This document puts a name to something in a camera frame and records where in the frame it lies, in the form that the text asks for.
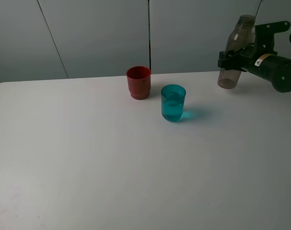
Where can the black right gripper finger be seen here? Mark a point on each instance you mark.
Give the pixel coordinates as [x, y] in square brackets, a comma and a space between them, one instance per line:
[231, 60]

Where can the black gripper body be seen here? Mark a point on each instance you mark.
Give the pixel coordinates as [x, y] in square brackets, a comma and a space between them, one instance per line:
[254, 56]

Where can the smoky transparent water bottle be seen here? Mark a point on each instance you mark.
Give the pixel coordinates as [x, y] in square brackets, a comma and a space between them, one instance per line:
[240, 37]

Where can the teal translucent plastic cup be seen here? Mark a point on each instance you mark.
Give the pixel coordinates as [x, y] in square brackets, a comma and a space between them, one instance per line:
[172, 102]

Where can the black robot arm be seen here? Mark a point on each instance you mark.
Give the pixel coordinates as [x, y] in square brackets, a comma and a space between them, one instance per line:
[277, 71]

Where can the red plastic cup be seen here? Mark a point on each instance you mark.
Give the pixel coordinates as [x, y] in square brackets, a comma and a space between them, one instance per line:
[139, 82]

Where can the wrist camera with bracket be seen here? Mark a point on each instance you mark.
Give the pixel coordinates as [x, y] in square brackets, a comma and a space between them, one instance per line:
[264, 36]

